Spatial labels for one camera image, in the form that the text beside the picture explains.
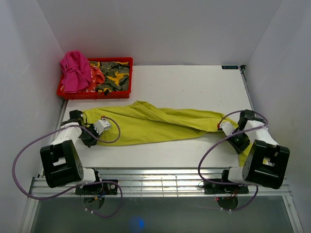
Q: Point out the pink garment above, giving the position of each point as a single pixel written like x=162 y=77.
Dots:
x=77 y=73

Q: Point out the red plastic bin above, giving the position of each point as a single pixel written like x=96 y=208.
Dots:
x=84 y=95

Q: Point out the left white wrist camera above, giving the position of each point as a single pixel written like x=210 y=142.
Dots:
x=102 y=125

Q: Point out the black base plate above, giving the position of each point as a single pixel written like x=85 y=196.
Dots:
x=107 y=188
x=213 y=188

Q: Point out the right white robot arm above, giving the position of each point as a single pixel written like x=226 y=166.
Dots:
x=266 y=160

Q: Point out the camouflage garment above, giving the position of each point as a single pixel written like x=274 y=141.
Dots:
x=117 y=75

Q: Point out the orange patterned garment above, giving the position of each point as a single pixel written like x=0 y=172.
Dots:
x=97 y=78

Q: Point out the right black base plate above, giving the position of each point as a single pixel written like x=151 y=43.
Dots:
x=213 y=188

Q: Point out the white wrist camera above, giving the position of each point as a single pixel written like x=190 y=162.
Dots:
x=226 y=127
x=102 y=125

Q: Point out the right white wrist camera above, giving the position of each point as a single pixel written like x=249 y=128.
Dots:
x=226 y=127

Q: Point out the yellow-green trousers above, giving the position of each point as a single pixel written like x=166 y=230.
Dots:
x=147 y=136

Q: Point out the blue table label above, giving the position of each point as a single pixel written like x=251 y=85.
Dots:
x=229 y=67

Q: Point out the aluminium rail frame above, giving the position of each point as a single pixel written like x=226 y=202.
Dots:
x=168 y=200

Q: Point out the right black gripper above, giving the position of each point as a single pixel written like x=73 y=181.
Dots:
x=239 y=148

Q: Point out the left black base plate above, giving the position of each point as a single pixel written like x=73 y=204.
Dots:
x=107 y=188

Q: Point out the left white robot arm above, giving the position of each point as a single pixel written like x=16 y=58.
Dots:
x=60 y=159

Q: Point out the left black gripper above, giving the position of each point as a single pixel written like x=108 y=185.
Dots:
x=90 y=142

